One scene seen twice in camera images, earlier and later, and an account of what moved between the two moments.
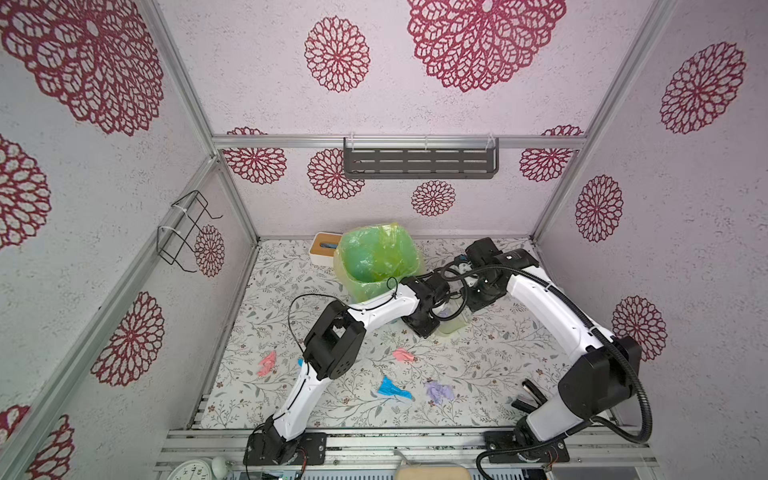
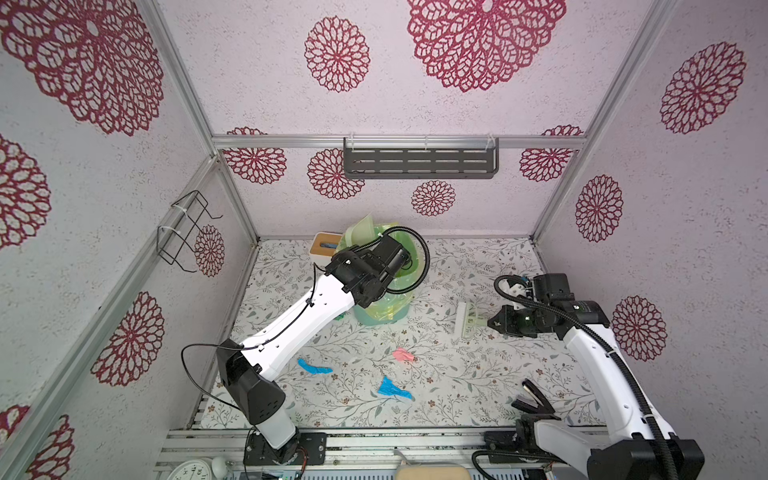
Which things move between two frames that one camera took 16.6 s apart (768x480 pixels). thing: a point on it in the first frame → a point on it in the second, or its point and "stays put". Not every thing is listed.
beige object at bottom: x=432 y=472 stays put
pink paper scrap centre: x=402 y=354 stays put
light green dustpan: x=456 y=325 → x=360 y=233
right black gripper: x=475 y=304 → x=504 y=314
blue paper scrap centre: x=388 y=387 stays put
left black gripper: x=424 y=331 → x=352 y=251
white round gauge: x=191 y=470 stays put
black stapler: x=537 y=397 stays put
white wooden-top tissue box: x=323 y=246 stays put
